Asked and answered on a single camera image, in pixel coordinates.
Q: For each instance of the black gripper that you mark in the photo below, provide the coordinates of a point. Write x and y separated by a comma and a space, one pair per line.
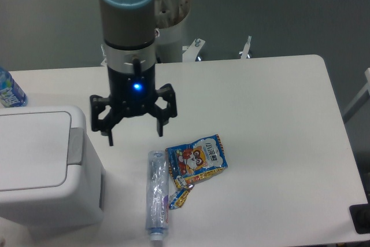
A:
133, 90

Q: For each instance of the white trash can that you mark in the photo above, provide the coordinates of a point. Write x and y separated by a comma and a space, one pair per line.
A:
77, 202

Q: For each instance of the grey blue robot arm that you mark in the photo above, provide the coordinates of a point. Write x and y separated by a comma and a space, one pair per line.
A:
103, 119

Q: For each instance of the blue snack bag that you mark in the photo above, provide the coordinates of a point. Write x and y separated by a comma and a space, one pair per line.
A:
193, 163

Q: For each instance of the clear crushed plastic bottle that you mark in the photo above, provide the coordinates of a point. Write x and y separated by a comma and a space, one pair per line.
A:
157, 195

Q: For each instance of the blue labelled water bottle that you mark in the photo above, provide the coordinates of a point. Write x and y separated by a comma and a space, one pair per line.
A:
11, 93

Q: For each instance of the black object at table edge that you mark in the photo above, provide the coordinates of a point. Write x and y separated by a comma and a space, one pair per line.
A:
360, 217

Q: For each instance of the white frame at right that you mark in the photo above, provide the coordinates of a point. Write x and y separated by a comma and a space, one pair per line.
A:
358, 100

